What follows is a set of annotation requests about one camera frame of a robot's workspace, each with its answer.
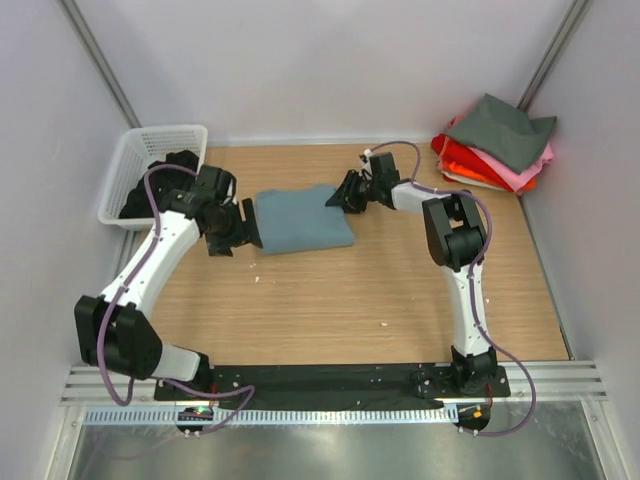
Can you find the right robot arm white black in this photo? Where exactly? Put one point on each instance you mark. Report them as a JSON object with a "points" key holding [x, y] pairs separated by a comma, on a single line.
{"points": [[456, 241]]}

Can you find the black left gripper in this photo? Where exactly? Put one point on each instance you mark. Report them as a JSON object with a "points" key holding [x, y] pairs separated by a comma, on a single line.
{"points": [[244, 233]]}

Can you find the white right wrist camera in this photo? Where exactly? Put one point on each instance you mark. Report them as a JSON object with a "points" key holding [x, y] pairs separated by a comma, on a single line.
{"points": [[365, 156]]}

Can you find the white folded t shirt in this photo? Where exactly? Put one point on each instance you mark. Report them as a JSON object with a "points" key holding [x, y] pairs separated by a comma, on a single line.
{"points": [[472, 183]]}

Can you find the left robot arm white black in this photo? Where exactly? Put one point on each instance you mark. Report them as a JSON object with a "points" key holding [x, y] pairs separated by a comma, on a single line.
{"points": [[114, 329]]}

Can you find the grey folded t shirt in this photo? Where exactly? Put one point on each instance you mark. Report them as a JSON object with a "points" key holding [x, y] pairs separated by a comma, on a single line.
{"points": [[505, 132]]}

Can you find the black t shirt in basket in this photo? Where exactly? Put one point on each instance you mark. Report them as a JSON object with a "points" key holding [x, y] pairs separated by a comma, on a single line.
{"points": [[162, 182]]}

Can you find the white slotted cable duct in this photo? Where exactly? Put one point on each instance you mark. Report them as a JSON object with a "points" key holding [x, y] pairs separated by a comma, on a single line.
{"points": [[199, 417]]}

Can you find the red folded t shirt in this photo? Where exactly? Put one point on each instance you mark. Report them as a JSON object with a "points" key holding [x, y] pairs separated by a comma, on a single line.
{"points": [[470, 157]]}

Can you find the light blue t shirt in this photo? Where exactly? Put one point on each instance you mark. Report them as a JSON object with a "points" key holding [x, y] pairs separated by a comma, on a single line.
{"points": [[292, 221]]}

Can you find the grey metal corner post right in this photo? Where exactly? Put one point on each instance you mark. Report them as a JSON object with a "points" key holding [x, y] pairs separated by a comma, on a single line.
{"points": [[568, 26]]}

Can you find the grey metal corner post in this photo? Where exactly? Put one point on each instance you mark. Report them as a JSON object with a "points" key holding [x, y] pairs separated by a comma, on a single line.
{"points": [[97, 57], [568, 26]]}

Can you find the pink folded t shirt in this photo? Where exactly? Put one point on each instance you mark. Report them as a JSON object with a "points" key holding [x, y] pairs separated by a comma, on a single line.
{"points": [[506, 154]]}

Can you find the white plastic laundry basket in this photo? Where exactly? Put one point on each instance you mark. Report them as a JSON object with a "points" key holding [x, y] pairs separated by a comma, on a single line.
{"points": [[137, 149]]}

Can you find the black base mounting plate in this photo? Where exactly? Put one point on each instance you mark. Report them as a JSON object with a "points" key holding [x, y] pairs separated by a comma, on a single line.
{"points": [[365, 387]]}

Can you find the grey metal corner post left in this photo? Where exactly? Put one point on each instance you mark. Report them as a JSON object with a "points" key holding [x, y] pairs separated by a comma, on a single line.
{"points": [[97, 57]]}

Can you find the orange folded t shirt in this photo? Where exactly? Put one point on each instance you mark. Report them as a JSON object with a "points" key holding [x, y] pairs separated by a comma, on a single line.
{"points": [[491, 178]]}

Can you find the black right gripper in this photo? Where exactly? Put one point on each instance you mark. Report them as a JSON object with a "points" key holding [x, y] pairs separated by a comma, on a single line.
{"points": [[344, 197]]}

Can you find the aluminium frame rail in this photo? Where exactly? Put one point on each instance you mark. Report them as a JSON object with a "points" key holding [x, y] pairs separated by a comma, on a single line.
{"points": [[553, 380]]}

